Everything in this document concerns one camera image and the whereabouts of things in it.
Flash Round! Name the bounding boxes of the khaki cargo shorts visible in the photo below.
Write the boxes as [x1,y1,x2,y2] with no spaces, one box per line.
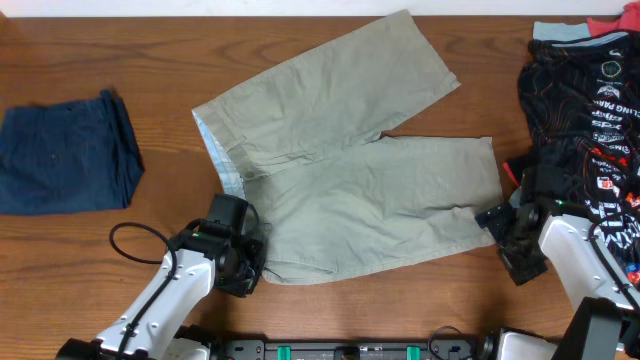
[193,11,502,285]

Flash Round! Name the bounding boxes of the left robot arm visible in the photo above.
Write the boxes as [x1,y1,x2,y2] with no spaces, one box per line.
[56,194,266,360]

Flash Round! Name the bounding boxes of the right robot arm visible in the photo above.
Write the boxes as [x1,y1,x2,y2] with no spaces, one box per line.
[475,165,639,360]

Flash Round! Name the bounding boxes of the black printed cycling jersey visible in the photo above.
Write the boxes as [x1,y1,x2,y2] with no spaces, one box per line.
[507,30,639,286]

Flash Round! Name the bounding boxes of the folded navy blue shorts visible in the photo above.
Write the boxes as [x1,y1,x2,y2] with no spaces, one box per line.
[1,89,144,215]

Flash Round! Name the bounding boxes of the light blue cloth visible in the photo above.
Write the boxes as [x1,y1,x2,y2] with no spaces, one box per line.
[532,21,590,42]

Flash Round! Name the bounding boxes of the red cloth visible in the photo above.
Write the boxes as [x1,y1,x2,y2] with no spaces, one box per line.
[587,1,640,37]

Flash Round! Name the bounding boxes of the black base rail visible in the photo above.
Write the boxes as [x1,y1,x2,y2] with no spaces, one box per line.
[174,324,501,360]

